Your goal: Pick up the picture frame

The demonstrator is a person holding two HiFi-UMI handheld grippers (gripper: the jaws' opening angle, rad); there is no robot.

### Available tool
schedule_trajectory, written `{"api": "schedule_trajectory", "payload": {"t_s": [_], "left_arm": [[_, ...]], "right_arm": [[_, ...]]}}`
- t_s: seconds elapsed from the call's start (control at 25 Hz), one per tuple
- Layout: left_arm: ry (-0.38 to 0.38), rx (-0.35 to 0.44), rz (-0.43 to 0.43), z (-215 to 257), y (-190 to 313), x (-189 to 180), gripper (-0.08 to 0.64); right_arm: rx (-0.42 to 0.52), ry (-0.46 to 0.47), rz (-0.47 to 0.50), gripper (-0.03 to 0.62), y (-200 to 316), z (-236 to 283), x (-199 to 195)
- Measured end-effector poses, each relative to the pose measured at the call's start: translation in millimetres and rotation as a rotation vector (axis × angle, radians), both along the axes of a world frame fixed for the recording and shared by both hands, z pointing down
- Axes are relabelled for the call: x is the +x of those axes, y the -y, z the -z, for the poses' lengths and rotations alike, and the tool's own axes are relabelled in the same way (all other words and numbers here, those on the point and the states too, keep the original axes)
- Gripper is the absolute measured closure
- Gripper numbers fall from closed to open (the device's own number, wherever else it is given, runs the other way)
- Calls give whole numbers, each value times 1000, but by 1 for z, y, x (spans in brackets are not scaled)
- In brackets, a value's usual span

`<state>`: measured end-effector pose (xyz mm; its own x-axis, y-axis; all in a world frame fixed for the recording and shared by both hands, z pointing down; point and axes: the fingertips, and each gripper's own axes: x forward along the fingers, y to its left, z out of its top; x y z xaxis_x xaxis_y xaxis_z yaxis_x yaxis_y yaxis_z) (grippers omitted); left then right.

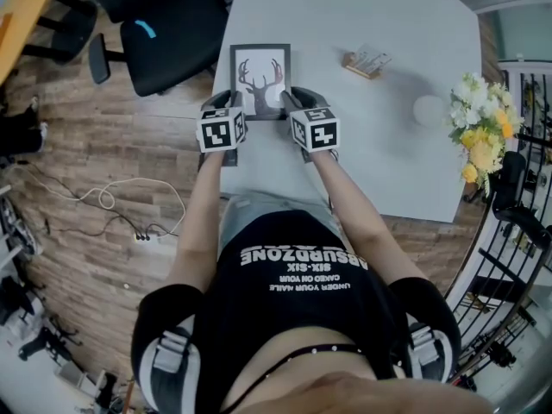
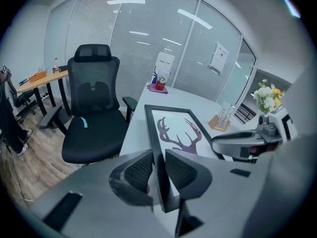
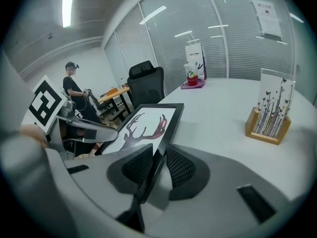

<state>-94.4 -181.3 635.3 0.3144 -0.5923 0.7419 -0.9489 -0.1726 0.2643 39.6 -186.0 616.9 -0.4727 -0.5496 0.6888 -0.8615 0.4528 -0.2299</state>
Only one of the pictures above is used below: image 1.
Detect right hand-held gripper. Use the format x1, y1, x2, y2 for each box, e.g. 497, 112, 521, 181
279, 85, 342, 165

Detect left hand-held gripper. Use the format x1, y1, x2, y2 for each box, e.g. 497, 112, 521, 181
196, 90, 248, 168

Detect black picture frame deer print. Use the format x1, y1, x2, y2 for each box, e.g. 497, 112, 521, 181
229, 43, 292, 122

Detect person's left forearm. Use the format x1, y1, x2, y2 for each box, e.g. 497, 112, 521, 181
165, 148, 229, 295

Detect person's right forearm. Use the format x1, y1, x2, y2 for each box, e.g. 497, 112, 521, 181
308, 149, 430, 293

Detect wooden card holder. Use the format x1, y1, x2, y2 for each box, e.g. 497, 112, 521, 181
342, 42, 394, 79

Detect black office chair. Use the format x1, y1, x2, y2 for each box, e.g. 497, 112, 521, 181
72, 0, 237, 99

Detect light denim shorts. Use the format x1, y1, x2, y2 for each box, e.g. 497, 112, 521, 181
218, 191, 342, 256

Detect white round lamp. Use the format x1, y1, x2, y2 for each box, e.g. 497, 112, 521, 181
411, 94, 448, 127

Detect black chair base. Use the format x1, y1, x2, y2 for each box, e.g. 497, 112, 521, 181
20, 0, 98, 65

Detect white and yellow flower bouquet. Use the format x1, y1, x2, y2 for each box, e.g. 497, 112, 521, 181
445, 72, 525, 197

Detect black printed t-shirt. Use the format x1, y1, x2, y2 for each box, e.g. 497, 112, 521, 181
131, 209, 463, 410

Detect orange wooden desk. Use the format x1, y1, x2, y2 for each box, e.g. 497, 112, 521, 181
0, 0, 60, 86

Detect black metal railing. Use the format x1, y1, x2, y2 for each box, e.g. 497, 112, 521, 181
443, 60, 552, 390

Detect white floor cable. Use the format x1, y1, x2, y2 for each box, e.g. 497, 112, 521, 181
24, 176, 188, 237

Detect black studded strap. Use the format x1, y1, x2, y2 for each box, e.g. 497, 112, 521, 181
231, 342, 368, 414

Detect grey harness strap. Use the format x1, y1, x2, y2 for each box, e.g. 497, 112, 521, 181
404, 317, 453, 384
141, 316, 203, 410

